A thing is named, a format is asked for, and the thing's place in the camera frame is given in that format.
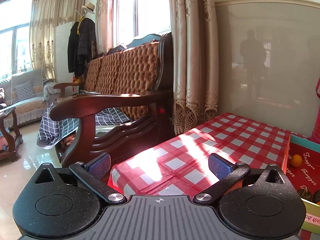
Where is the round orange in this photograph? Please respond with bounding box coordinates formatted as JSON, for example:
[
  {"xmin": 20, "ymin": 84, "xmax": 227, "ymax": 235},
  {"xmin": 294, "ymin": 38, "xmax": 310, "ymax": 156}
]
[{"xmin": 290, "ymin": 154, "xmax": 303, "ymax": 168}]

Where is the red checkered tablecloth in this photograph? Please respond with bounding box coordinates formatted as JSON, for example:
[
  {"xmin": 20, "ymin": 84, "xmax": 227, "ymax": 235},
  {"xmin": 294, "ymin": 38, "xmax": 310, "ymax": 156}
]
[{"xmin": 107, "ymin": 113, "xmax": 293, "ymax": 197}]

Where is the navy checkered cloth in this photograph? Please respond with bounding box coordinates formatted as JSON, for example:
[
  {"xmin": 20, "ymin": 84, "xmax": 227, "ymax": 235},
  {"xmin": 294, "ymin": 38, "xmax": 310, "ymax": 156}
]
[{"xmin": 36, "ymin": 103, "xmax": 131, "ymax": 150}]

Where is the red lined cardboard box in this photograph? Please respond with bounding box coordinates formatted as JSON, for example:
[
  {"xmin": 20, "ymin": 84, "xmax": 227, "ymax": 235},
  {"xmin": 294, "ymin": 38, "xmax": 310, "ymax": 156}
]
[{"xmin": 283, "ymin": 135, "xmax": 319, "ymax": 239}]

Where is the wooden sofa with woven back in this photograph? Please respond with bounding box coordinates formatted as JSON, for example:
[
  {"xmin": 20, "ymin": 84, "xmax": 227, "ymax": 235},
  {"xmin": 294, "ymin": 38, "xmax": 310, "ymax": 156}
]
[{"xmin": 49, "ymin": 33, "xmax": 175, "ymax": 167}]

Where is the dark wooden side table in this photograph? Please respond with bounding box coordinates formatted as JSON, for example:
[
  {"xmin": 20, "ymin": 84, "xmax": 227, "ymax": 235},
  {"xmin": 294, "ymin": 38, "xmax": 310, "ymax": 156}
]
[{"xmin": 1, "ymin": 106, "xmax": 23, "ymax": 162}]

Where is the red thermos flask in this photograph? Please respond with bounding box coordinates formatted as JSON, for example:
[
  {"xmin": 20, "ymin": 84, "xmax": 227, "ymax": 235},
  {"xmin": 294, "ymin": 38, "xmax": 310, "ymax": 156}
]
[{"xmin": 310, "ymin": 78, "xmax": 320, "ymax": 144}]

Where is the grey covered sofa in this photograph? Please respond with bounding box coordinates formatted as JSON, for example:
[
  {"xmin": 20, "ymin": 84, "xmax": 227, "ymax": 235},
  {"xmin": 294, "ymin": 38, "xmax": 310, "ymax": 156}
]
[{"xmin": 1, "ymin": 69, "xmax": 60, "ymax": 126}]

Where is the beige lace curtain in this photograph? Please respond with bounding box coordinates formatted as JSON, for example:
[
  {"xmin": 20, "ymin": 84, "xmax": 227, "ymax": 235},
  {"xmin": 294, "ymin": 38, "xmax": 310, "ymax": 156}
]
[{"xmin": 169, "ymin": 0, "xmax": 219, "ymax": 135}]

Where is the black coat on rack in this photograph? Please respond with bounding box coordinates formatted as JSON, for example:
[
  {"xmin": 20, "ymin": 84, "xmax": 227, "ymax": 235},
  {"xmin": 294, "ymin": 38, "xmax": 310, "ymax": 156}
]
[{"xmin": 67, "ymin": 17, "xmax": 97, "ymax": 77}]

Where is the beige straw hat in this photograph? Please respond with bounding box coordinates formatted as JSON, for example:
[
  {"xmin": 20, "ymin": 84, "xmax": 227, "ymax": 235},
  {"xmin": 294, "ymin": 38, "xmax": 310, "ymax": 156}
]
[{"xmin": 81, "ymin": 2, "xmax": 95, "ymax": 14}]

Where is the far beige curtain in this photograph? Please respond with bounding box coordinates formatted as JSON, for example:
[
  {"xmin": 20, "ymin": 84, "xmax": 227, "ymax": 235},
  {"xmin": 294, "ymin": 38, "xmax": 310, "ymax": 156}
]
[{"xmin": 29, "ymin": 0, "xmax": 85, "ymax": 79}]

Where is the window with frame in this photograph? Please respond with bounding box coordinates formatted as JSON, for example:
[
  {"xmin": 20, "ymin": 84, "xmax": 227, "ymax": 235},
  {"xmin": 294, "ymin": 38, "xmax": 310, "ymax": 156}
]
[{"xmin": 112, "ymin": 0, "xmax": 171, "ymax": 46}]

